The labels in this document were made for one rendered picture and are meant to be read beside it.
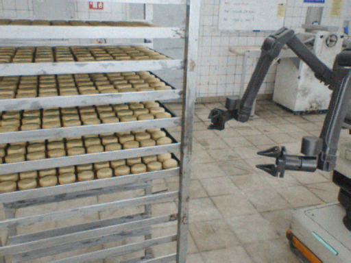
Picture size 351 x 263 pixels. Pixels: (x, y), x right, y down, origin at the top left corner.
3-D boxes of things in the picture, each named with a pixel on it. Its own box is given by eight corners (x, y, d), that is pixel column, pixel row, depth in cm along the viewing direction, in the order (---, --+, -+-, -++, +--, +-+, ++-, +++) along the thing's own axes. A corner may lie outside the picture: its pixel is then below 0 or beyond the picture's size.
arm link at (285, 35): (291, 23, 149) (279, 19, 158) (270, 48, 153) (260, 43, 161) (342, 76, 171) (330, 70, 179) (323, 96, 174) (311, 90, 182)
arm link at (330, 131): (373, 55, 114) (345, 55, 123) (362, 51, 111) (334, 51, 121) (337, 174, 120) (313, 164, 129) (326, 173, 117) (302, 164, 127)
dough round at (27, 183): (20, 183, 103) (19, 177, 102) (38, 182, 104) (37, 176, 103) (16, 192, 98) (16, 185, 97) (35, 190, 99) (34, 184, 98)
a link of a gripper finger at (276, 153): (256, 144, 123) (282, 146, 122) (254, 161, 126) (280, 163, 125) (258, 151, 117) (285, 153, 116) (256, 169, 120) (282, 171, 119)
